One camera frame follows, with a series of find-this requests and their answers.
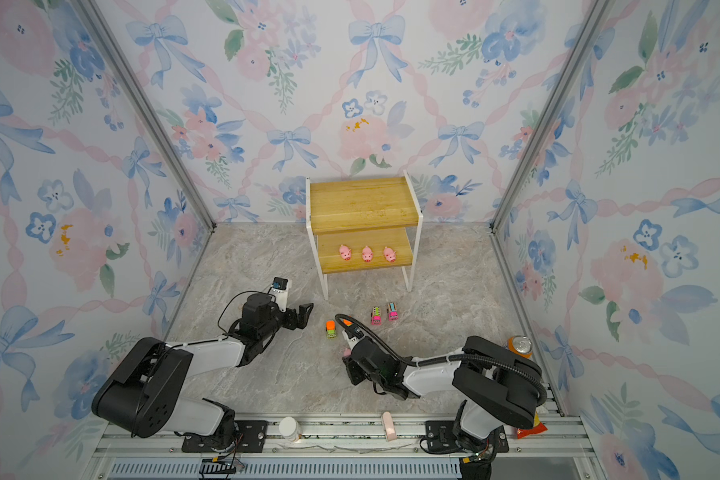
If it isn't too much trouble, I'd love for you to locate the pink teal toy truck right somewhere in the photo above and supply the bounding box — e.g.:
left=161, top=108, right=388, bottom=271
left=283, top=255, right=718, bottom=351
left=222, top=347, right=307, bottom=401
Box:
left=386, top=302, right=399, bottom=321

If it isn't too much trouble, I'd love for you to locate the aluminium corner post left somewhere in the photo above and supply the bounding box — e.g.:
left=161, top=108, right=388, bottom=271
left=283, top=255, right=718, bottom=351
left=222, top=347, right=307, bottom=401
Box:
left=71, top=0, right=216, bottom=232

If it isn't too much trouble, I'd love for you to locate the pink green toy truck left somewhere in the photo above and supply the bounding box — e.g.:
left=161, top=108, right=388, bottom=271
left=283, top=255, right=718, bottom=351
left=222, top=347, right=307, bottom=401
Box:
left=371, top=306, right=382, bottom=325

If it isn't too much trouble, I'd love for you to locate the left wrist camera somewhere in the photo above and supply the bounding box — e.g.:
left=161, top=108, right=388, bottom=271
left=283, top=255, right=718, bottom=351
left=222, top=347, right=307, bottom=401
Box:
left=270, top=277, right=288, bottom=312

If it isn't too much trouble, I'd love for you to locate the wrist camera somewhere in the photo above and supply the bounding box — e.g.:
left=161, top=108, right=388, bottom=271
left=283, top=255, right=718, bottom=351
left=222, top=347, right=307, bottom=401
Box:
left=342, top=326, right=365, bottom=352
left=270, top=277, right=288, bottom=312

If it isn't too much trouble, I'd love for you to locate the orange soda can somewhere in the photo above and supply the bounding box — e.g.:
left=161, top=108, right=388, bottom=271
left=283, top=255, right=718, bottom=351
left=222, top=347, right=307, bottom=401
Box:
left=507, top=335, right=533, bottom=359

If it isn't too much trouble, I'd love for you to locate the aluminium corner post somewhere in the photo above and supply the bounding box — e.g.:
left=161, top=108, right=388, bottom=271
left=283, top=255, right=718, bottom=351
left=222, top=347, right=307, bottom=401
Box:
left=71, top=0, right=216, bottom=232
left=490, top=0, right=613, bottom=236

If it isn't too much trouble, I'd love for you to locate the aluminium corner post right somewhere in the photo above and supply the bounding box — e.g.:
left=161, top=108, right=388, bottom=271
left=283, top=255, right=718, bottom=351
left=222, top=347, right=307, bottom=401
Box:
left=490, top=0, right=613, bottom=236

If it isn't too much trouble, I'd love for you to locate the pink toy pig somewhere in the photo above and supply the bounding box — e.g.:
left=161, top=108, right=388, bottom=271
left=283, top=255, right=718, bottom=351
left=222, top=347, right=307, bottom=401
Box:
left=339, top=244, right=352, bottom=261
left=383, top=246, right=397, bottom=263
left=361, top=246, right=374, bottom=263

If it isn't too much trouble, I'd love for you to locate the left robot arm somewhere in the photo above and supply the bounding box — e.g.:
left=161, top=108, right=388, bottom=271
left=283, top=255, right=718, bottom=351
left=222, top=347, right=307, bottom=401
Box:
left=91, top=288, right=314, bottom=453

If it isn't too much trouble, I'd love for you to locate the pink eraser block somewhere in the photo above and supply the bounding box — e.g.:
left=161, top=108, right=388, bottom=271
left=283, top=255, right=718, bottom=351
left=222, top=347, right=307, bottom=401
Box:
left=381, top=411, right=398, bottom=442

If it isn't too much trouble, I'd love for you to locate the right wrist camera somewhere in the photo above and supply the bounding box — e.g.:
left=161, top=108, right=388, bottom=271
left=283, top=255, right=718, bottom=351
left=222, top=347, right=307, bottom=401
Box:
left=342, top=326, right=365, bottom=352

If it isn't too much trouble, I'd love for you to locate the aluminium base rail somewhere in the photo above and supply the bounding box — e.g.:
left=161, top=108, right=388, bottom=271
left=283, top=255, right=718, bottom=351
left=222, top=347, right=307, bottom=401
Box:
left=82, top=414, right=605, bottom=479

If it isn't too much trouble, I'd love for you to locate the white round cap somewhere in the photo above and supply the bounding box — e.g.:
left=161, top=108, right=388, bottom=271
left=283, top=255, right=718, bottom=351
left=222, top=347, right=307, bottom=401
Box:
left=278, top=416, right=302, bottom=442

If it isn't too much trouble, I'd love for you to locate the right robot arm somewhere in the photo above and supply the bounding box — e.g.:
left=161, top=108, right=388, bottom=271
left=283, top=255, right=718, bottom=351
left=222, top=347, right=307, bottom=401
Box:
left=343, top=331, right=547, bottom=452

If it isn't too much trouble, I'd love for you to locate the orange green toy truck left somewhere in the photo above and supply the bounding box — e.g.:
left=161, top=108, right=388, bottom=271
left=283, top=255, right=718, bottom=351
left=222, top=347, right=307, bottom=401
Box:
left=325, top=320, right=337, bottom=339

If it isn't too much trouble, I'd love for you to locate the red snack bag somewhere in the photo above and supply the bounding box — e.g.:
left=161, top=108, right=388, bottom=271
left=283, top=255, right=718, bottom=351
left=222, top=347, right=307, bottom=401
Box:
left=516, top=416, right=548, bottom=439

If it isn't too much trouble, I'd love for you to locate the white frame wooden shelf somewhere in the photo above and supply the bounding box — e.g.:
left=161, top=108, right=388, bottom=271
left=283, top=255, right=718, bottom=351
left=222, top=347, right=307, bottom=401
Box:
left=305, top=173, right=423, bottom=299

